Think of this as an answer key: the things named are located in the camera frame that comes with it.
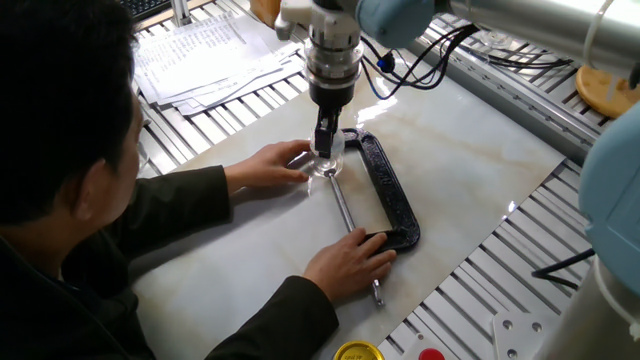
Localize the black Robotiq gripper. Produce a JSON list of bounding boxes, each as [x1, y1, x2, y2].
[[306, 78, 358, 161]]

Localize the black metal C-clamp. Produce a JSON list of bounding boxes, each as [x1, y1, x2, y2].
[[324, 127, 422, 308]]

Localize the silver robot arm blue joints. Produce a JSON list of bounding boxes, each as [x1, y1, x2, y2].
[[273, 0, 640, 360]]

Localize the right forearm dark sleeve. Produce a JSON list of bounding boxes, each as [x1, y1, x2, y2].
[[204, 274, 340, 360]]

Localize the yellow metal lid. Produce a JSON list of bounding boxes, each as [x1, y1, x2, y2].
[[332, 340, 386, 360]]

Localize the person's left hand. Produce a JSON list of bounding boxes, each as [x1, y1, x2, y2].
[[223, 139, 312, 197]]

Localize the person's right hand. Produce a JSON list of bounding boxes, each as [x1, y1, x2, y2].
[[301, 226, 398, 304]]

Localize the marble pattern tile board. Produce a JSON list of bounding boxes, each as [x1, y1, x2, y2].
[[130, 49, 567, 360]]

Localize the wooden block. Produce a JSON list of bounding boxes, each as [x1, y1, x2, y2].
[[248, 0, 282, 29]]

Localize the stack of printed papers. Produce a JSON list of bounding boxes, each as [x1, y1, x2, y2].
[[132, 12, 305, 118]]

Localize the clear glass cup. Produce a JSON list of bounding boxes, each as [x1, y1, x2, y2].
[[477, 29, 515, 50]]

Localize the black computer keyboard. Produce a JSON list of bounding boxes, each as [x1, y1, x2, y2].
[[117, 0, 174, 22]]

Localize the white box with red button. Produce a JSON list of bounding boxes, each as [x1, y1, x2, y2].
[[399, 332, 451, 360]]

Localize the round wooden stand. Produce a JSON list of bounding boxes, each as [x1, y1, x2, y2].
[[574, 64, 640, 120]]

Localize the person with black hair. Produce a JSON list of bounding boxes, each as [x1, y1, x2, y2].
[[0, 0, 156, 360]]

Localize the white perforated plate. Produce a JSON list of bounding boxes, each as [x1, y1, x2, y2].
[[490, 312, 561, 360]]

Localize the blue cable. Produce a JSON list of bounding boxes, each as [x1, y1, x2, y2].
[[360, 49, 396, 101]]

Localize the black cable bundle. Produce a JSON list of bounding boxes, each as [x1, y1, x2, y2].
[[359, 23, 574, 92]]

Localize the aluminium profile rail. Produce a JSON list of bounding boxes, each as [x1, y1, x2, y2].
[[407, 27, 609, 166]]

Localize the metal post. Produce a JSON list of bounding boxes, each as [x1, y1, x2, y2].
[[169, 0, 194, 28]]

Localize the thick black cable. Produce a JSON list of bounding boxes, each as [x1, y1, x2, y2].
[[530, 248, 597, 291]]

